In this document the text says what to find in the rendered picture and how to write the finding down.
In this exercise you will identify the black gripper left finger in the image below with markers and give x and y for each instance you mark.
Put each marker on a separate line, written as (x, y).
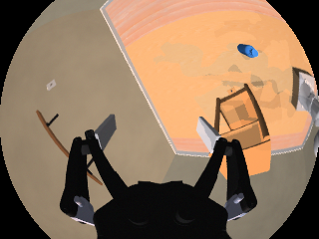
(75, 201)

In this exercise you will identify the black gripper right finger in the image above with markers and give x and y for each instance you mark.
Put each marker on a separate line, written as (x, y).
(239, 189)

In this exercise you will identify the brown wooden shelving unit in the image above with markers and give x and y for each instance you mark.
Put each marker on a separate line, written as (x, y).
(243, 116)

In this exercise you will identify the blue bottle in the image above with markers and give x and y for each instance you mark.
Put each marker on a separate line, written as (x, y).
(247, 50)

